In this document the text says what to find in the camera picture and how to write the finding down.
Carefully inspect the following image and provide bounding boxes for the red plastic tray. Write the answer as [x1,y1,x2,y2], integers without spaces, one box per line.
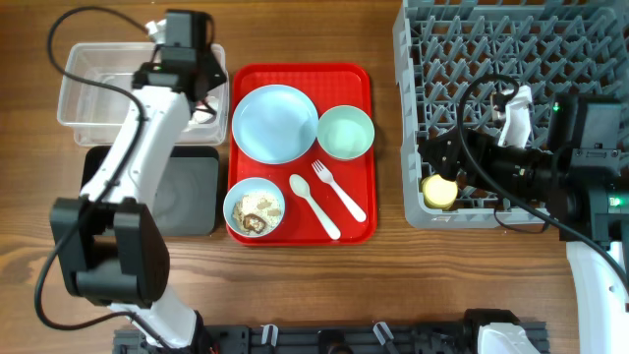
[227,63,377,246]

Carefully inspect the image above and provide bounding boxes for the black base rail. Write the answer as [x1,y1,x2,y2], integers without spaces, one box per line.
[112,322,549,354]

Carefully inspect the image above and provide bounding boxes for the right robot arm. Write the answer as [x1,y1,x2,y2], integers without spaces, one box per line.
[419,94,628,353]

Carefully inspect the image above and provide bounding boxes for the mint green bowl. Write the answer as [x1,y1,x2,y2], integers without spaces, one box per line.
[317,105,375,161]

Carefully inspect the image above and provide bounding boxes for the yellow plastic cup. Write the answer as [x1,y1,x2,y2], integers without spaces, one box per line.
[421,174,458,210]

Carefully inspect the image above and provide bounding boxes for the black square bin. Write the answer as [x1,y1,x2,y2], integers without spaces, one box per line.
[80,146,219,240]

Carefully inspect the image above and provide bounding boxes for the white plastic fork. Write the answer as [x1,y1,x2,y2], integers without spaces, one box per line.
[312,160,367,222]

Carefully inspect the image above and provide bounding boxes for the light blue plate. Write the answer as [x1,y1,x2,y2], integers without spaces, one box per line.
[232,85,319,165]

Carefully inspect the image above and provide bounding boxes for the white napkin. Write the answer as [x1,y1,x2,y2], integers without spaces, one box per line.
[191,95,220,124]

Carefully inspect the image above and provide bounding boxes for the clear plastic storage bin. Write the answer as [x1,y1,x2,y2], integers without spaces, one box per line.
[57,42,230,147]

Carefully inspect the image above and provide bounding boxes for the white plastic spoon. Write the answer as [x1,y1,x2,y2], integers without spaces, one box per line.
[289,174,341,240]

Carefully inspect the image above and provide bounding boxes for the light blue food bowl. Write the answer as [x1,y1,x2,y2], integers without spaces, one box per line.
[223,177,286,238]

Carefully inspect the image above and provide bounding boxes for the grey dishwasher rack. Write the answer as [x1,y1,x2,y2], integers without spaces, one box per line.
[392,0,628,229]

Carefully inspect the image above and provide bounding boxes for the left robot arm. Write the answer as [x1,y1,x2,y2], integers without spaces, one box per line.
[48,44,226,353]

